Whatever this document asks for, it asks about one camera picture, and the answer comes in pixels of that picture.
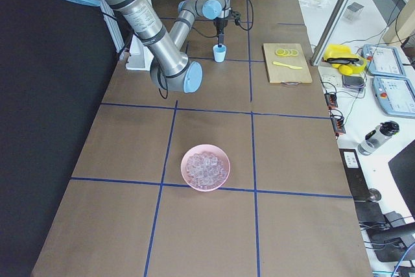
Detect bamboo cutting board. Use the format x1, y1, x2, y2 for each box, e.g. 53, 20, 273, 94
263, 43, 313, 86

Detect blue teach pendant near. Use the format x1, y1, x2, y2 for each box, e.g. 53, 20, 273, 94
372, 76, 414, 118

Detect pink bowl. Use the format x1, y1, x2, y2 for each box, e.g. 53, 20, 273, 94
180, 144, 231, 192

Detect aluminium frame post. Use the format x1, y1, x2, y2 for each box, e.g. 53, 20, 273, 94
310, 0, 349, 66

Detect blue teach pendant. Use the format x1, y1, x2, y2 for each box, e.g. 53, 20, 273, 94
362, 44, 406, 77
372, 76, 414, 118

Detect black monitor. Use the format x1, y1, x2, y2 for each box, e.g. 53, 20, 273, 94
388, 141, 415, 216

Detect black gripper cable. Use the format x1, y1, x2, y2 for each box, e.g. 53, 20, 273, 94
191, 0, 254, 38

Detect light blue plastic cup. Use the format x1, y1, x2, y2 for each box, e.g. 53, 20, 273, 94
213, 44, 227, 63

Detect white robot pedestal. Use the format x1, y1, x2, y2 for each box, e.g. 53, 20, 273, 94
126, 35, 154, 71

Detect clear water bottle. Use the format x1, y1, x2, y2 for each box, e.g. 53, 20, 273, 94
357, 121, 399, 156

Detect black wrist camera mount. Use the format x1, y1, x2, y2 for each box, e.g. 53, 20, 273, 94
228, 10, 241, 26

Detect blue teach pendant far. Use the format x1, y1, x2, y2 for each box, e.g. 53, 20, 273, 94
362, 44, 406, 77

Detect yellow cloth bag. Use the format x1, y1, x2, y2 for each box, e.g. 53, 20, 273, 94
323, 43, 367, 76

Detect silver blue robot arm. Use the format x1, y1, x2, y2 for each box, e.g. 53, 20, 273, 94
66, 0, 231, 93

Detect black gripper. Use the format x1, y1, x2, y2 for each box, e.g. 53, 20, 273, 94
215, 18, 228, 47

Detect clear ice cubes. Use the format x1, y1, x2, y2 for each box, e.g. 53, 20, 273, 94
185, 152, 228, 190

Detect yellow plastic knife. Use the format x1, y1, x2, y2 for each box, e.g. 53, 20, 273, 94
272, 61, 303, 69

